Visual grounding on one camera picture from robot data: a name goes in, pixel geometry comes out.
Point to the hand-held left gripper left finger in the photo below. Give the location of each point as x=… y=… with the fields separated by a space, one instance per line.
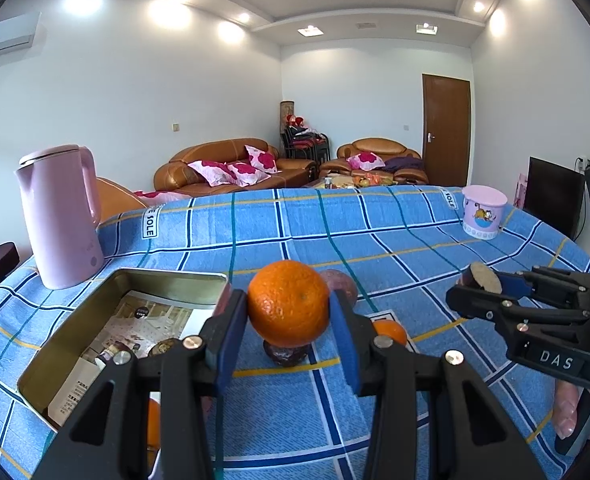
x=227 y=340

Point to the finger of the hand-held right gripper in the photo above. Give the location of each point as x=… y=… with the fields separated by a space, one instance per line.
x=480 y=305
x=540 y=285

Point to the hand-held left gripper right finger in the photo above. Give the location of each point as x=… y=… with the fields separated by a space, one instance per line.
x=345 y=345

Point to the halved purple fruit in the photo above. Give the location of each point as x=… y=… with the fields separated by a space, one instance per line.
x=480 y=277

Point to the halved dark passion fruit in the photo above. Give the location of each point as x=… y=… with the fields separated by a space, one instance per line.
x=285 y=355

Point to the whole purple passion fruit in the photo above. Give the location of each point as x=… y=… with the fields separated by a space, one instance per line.
x=342 y=285

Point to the halved brown passion fruit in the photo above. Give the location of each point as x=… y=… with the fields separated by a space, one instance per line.
x=167 y=347

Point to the large orange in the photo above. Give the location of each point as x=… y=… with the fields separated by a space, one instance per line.
x=287 y=305

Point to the pink tin box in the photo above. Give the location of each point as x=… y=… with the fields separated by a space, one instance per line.
x=175 y=285

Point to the person's right hand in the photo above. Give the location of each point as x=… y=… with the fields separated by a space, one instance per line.
x=567 y=405

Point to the printed paper leaflet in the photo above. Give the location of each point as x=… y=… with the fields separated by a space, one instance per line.
x=145 y=320

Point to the pink cartoon bucket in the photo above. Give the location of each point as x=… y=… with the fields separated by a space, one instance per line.
x=482 y=215

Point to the black television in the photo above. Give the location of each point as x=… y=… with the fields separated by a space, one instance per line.
x=552 y=195

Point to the blue checked tablecloth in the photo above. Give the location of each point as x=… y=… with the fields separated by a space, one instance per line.
x=300 y=240

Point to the purple blanket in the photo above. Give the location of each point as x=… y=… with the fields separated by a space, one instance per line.
x=402 y=164

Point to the cluttered coffee table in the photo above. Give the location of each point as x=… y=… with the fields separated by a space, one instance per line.
x=347 y=182

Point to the pink flowered pillow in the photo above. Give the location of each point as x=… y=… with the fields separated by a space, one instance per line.
x=262 y=159
x=365 y=160
x=247 y=174
x=210 y=172

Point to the brown wooden door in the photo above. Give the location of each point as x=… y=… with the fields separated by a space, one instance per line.
x=445 y=130

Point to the orange leather chair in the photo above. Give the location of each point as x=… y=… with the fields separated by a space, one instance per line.
x=120 y=197

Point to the brown leather sofa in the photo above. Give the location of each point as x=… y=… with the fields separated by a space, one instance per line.
x=215 y=152

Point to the brown leather armchair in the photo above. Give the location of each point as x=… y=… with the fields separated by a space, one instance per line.
x=375 y=145

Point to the stack of dark chairs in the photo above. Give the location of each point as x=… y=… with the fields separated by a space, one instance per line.
x=302 y=145

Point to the pink electric kettle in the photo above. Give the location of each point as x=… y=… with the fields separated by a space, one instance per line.
x=60 y=220

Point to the tall cylindrical floor lamp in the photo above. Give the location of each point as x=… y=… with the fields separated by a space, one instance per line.
x=286 y=112

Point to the square ceiling light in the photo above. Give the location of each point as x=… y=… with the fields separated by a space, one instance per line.
x=426 y=28
x=310 y=31

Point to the white air conditioner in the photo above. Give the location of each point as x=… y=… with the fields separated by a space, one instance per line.
x=5 y=37

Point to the wall power socket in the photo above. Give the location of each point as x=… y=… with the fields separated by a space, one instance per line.
x=584 y=162

